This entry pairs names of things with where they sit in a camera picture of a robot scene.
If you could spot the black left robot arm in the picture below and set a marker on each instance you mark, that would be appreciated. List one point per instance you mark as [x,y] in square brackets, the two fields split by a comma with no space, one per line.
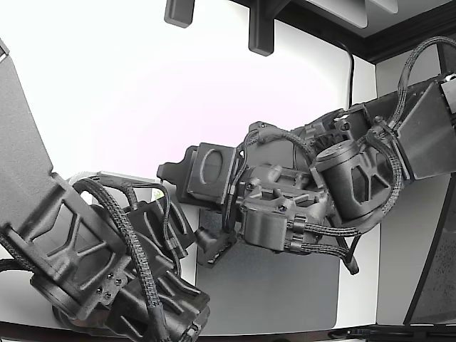
[25,142]

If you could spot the padded gripper finger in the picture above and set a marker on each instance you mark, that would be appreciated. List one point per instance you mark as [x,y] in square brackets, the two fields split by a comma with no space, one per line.
[180,171]

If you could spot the dark grey rectangular mat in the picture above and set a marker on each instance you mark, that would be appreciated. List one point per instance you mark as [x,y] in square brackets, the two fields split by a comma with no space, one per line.
[267,292]

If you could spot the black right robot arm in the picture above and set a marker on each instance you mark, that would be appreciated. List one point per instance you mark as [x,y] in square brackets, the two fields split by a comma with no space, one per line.
[427,142]

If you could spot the short black post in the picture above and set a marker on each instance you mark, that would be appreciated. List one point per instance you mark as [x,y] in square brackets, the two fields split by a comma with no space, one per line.
[178,12]

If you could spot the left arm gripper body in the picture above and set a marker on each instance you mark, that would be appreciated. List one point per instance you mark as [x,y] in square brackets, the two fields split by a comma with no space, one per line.
[142,222]

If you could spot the long black post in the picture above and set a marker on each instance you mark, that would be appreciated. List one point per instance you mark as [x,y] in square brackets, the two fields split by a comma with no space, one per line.
[261,32]

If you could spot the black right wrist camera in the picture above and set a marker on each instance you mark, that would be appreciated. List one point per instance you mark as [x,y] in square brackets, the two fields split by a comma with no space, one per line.
[215,247]

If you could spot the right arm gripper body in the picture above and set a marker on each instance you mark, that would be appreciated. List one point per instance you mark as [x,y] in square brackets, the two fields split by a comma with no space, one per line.
[212,172]

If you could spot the black diagonal frame bar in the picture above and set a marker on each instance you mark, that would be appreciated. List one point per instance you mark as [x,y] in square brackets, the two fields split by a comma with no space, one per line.
[425,270]

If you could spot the light grey panel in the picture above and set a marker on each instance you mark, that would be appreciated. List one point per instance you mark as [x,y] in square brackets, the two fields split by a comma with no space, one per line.
[384,5]
[342,10]

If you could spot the black border frame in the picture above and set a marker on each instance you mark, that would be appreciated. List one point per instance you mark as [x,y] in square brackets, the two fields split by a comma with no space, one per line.
[320,26]

